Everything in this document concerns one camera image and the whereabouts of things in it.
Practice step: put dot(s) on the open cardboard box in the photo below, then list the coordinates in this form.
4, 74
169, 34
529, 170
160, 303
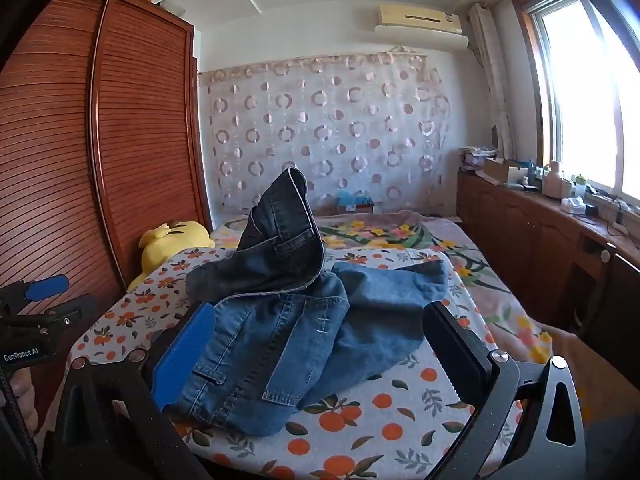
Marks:
502, 170

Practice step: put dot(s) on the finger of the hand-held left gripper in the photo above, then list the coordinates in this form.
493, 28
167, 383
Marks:
47, 287
75, 307

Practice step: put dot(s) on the low wooden cabinet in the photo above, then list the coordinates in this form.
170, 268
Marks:
530, 250

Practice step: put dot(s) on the white plastic jug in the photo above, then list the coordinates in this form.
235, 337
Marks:
553, 180

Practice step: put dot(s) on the circle pattern wall cloth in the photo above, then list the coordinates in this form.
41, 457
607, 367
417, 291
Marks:
325, 125

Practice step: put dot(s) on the pale window curtain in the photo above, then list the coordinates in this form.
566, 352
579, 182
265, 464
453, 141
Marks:
492, 75

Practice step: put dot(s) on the pile of papers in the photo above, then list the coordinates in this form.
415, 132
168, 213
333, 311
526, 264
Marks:
479, 157

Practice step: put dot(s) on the window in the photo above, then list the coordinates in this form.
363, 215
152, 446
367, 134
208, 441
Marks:
585, 90

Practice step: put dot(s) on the cardboard box with blue cloth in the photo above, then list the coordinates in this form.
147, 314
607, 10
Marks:
355, 202

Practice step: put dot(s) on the floral blanket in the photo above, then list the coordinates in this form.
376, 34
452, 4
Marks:
480, 270

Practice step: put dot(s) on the wooden slatted wardrobe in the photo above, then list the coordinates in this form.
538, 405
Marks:
90, 135

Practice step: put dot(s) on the yellow plush toy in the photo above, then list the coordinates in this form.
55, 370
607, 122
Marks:
170, 245

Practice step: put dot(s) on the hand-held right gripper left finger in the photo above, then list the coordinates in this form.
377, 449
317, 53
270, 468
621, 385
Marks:
182, 355

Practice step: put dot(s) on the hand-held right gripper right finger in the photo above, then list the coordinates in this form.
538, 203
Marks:
465, 360

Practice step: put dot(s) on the orange fruit print bedsheet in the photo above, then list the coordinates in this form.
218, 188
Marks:
380, 410

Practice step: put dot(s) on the blue denim pants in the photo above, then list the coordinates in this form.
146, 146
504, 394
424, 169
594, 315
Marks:
300, 320

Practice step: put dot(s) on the person's left hand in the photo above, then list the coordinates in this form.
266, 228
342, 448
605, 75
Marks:
22, 395

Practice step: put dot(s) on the wall air conditioner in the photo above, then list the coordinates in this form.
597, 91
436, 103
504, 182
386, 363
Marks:
420, 22

